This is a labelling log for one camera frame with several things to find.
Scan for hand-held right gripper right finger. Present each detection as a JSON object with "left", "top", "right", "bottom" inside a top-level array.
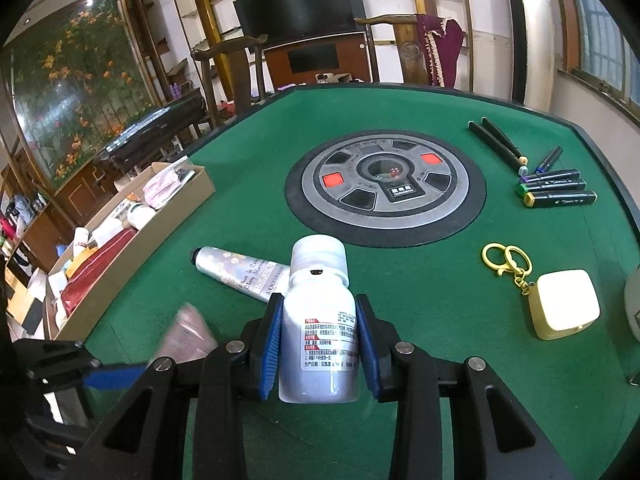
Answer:
[{"left": 354, "top": 294, "right": 576, "bottom": 480}]

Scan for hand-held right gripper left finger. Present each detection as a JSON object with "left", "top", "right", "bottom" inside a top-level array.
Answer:
[{"left": 75, "top": 292, "right": 285, "bottom": 480}]

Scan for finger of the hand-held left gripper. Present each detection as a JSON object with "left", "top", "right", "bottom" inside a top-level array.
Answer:
[{"left": 14, "top": 339, "right": 153, "bottom": 392}]

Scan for white pill bottle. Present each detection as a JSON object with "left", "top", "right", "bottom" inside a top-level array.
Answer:
[{"left": 277, "top": 235, "right": 360, "bottom": 405}]

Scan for red foil packet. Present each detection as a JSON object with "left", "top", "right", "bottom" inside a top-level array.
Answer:
[{"left": 59, "top": 226, "right": 140, "bottom": 323}]

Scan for brown cardboard box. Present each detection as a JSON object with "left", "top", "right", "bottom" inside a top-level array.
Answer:
[{"left": 45, "top": 156, "right": 216, "bottom": 342}]

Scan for clear zip pouch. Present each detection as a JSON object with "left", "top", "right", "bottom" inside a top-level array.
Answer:
[{"left": 114, "top": 156, "right": 197, "bottom": 211}]

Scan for silver hand cream tube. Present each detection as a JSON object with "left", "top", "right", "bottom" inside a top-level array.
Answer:
[{"left": 190, "top": 246, "right": 291, "bottom": 303}]

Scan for round grey table control panel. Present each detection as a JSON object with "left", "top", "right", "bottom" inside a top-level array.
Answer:
[{"left": 285, "top": 132, "right": 487, "bottom": 247}]

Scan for group of black markers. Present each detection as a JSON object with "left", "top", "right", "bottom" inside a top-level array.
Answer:
[{"left": 467, "top": 116, "right": 599, "bottom": 209}]

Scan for black digital piano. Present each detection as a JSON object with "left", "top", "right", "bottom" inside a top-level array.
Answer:
[{"left": 92, "top": 92, "right": 207, "bottom": 173}]

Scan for white liquor bottle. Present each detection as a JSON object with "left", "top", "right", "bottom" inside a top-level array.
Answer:
[{"left": 624, "top": 264, "right": 640, "bottom": 342}]

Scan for dark wooden armchair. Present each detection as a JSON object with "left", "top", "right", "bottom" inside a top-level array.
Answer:
[{"left": 191, "top": 34, "right": 271, "bottom": 126}]

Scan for wooden television cabinet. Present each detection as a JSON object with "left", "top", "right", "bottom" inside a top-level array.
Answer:
[{"left": 262, "top": 32, "right": 376, "bottom": 96}]

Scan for wooden chair with carved back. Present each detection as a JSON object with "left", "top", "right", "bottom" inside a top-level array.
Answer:
[{"left": 354, "top": 14, "right": 431, "bottom": 86}]

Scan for maroon fringed cloth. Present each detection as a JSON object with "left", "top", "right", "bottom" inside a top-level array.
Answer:
[{"left": 417, "top": 14, "right": 467, "bottom": 88}]

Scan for black television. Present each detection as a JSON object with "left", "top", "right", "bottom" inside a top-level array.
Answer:
[{"left": 233, "top": 0, "right": 366, "bottom": 48}]

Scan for black vertical pipe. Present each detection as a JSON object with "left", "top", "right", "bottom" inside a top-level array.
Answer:
[{"left": 501, "top": 0, "right": 529, "bottom": 107}]

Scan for barred window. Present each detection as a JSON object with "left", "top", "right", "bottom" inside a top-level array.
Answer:
[{"left": 565, "top": 0, "right": 640, "bottom": 126}]

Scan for yellow case with keychain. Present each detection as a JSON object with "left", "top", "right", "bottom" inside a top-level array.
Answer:
[{"left": 481, "top": 242, "right": 601, "bottom": 342}]

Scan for orange flower wall mural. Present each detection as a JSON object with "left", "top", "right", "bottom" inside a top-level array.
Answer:
[{"left": 10, "top": 0, "right": 168, "bottom": 196}]

